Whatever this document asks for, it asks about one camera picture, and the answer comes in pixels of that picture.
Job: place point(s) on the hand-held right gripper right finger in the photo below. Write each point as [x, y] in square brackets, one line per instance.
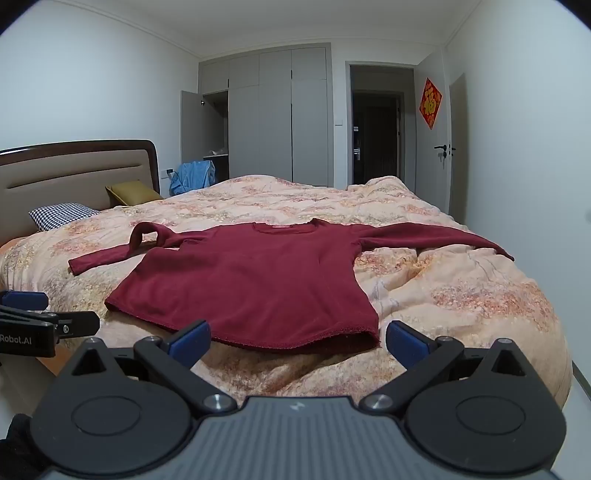
[405, 344]

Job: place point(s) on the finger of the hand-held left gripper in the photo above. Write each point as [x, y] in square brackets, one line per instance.
[78, 324]
[23, 300]

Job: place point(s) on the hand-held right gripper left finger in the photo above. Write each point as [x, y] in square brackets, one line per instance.
[191, 342]

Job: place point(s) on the dark red sweater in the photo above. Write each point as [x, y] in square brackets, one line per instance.
[258, 286]

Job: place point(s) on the floral peach quilt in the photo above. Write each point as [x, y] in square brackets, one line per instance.
[461, 300]

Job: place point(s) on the houndstooth pillow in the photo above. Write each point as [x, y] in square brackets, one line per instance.
[62, 216]

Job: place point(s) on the beige padded bed headboard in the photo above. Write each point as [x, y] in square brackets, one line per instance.
[69, 170]

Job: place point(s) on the mustard yellow pillow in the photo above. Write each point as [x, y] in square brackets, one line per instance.
[134, 193]

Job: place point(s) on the blue cloth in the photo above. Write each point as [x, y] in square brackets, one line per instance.
[194, 177]

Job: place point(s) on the white door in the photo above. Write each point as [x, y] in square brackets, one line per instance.
[431, 175]

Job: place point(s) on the white cloth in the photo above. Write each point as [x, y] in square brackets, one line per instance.
[219, 151]

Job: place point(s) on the dark hallway door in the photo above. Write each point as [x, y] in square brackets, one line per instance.
[376, 138]

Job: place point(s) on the grey built-in wardrobe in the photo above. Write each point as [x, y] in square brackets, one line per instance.
[277, 115]

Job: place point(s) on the red diamond door decoration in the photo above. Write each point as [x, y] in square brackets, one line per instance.
[430, 102]

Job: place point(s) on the white wall socket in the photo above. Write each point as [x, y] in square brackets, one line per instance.
[166, 173]

